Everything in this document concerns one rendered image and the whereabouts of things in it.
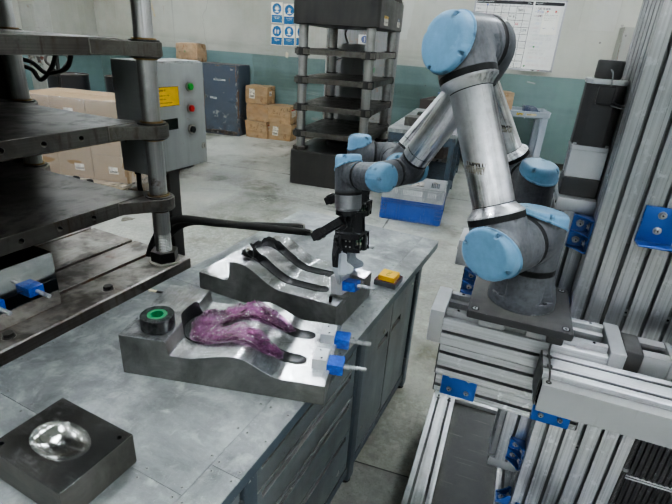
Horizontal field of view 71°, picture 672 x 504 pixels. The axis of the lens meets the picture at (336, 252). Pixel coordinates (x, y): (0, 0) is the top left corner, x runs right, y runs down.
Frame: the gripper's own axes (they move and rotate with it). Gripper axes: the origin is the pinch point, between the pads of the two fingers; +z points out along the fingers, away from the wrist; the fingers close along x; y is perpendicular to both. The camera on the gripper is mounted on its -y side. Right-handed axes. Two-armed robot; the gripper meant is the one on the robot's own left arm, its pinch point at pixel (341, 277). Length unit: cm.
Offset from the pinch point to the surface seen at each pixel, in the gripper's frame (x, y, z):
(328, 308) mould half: -6.3, -1.1, 7.8
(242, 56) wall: 571, -460, -177
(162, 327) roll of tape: -44, -26, 4
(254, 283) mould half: -6.6, -26.4, 3.6
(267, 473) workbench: -37, -2, 41
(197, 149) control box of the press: 32, -81, -36
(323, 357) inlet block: -27.8, 8.6, 11.5
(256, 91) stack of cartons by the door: 546, -416, -117
